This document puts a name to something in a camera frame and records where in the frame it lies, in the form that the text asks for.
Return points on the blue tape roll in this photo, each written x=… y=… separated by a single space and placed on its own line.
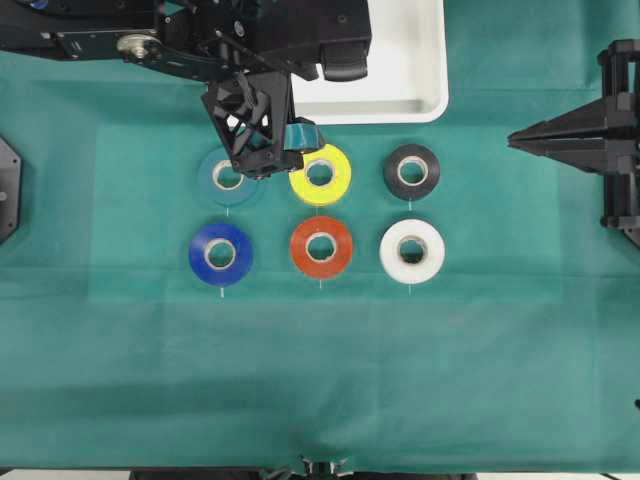
x=220 y=254

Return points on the green table cloth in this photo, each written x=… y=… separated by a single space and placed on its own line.
x=522 y=353

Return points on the black tape roll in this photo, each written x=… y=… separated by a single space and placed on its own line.
x=411 y=172

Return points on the yellow tape roll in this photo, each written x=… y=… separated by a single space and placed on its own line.
x=324 y=179

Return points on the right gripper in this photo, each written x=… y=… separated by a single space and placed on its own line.
x=615 y=117

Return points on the white tape roll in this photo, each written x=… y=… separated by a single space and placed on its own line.
x=412 y=251

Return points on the red tape roll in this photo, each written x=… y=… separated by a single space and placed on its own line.
x=321 y=247

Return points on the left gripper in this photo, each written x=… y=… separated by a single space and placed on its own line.
x=251 y=115

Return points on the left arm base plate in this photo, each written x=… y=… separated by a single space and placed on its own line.
x=10 y=188

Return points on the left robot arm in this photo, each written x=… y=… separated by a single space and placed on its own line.
x=247 y=53

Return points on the white plastic case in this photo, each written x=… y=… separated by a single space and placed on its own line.
x=407 y=79

